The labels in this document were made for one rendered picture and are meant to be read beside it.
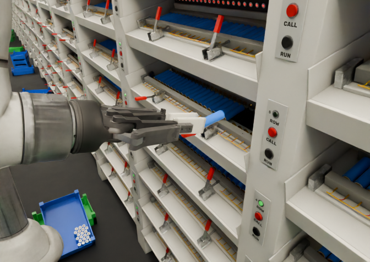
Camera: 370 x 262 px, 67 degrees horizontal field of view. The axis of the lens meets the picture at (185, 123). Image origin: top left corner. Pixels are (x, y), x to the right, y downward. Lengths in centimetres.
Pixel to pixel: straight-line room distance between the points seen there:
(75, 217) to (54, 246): 61
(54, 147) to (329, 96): 38
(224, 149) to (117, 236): 115
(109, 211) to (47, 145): 148
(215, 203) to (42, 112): 54
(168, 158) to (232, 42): 47
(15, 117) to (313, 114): 39
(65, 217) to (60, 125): 139
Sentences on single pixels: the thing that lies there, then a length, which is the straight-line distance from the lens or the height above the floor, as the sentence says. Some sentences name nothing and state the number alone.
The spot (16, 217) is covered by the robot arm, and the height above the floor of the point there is 59.
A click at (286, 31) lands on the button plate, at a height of 118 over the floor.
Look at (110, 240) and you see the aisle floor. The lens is 167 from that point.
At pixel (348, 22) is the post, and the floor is 119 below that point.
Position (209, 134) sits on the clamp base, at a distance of 68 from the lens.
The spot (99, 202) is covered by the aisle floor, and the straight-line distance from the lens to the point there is 191.
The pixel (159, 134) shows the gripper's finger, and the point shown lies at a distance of 41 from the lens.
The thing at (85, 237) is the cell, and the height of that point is 7.
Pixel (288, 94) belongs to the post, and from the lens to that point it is 46.
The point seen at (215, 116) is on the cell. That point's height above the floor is 101.
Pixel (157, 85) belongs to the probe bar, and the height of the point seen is 94.
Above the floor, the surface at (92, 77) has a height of 75.
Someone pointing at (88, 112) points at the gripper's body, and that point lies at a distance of 39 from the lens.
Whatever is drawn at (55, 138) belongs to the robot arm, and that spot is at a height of 108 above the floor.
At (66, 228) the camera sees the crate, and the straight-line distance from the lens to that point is 171.
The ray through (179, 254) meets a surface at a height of 32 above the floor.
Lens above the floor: 124
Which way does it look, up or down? 27 degrees down
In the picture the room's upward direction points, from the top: straight up
